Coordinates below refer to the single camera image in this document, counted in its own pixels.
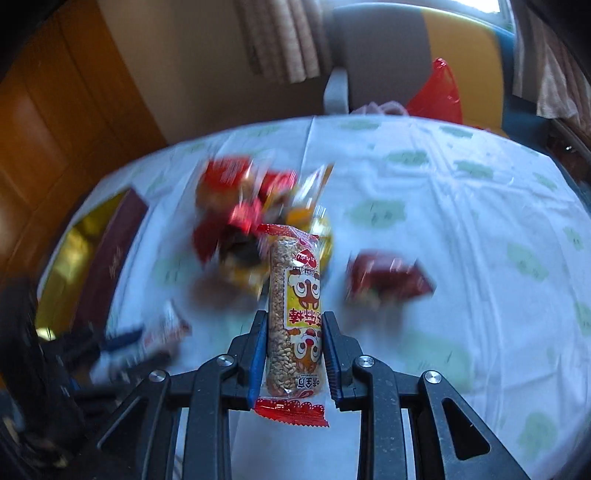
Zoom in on beige checked curtain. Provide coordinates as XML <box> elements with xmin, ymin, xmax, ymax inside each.
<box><xmin>233</xmin><ymin>0</ymin><xmax>324</xmax><ymax>85</ymax></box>
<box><xmin>512</xmin><ymin>4</ymin><xmax>591</xmax><ymax>134</ymax></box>

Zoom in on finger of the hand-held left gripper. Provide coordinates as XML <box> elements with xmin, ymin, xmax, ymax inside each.
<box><xmin>95</xmin><ymin>325</ymin><xmax>145</xmax><ymax>358</ymax></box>
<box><xmin>90</xmin><ymin>348</ymin><xmax>174</xmax><ymax>386</ymax></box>

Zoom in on maroon gift box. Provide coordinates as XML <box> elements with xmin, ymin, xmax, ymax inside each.
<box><xmin>36</xmin><ymin>187</ymin><xmax>149</xmax><ymax>329</ymax></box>

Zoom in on dark red snack packet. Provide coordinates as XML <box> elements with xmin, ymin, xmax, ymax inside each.
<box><xmin>347</xmin><ymin>250</ymin><xmax>435</xmax><ymax>306</ymax></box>

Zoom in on small red snack packet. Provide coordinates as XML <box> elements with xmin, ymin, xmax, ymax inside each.
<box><xmin>257</xmin><ymin>170</ymin><xmax>297</xmax><ymax>204</ymax></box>
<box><xmin>191</xmin><ymin>220</ymin><xmax>229</xmax><ymax>265</ymax></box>
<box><xmin>228</xmin><ymin>200</ymin><xmax>265</xmax><ymax>234</ymax></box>

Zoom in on large red foil snack packet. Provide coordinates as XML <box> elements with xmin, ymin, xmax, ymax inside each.
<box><xmin>196</xmin><ymin>156</ymin><xmax>254</xmax><ymax>210</ymax></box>

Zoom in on red plastic bag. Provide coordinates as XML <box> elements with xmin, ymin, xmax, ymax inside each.
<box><xmin>406</xmin><ymin>58</ymin><xmax>464</xmax><ymax>124</ymax></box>

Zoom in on white red snack packet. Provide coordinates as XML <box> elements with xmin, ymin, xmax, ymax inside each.
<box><xmin>141</xmin><ymin>299</ymin><xmax>192</xmax><ymax>358</ymax></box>

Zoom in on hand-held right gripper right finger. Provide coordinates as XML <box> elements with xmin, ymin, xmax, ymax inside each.
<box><xmin>322</xmin><ymin>311</ymin><xmax>532</xmax><ymax>480</ymax></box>

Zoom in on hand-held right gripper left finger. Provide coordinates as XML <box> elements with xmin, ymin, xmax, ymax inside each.
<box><xmin>58</xmin><ymin>310</ymin><xmax>269</xmax><ymax>480</ymax></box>

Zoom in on cloud print tablecloth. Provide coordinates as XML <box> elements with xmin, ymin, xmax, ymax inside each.
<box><xmin>37</xmin><ymin>113</ymin><xmax>591</xmax><ymax>480</ymax></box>

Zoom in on grey fabric chair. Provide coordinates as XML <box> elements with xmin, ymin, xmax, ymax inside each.
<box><xmin>323</xmin><ymin>0</ymin><xmax>439</xmax><ymax>116</ymax></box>

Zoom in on pink plastic bag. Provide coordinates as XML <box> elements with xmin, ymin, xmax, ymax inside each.
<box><xmin>349</xmin><ymin>100</ymin><xmax>409</xmax><ymax>117</ymax></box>

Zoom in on puffed grain snack bar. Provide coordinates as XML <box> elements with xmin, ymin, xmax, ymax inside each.
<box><xmin>254</xmin><ymin>223</ymin><xmax>331</xmax><ymax>428</ymax></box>

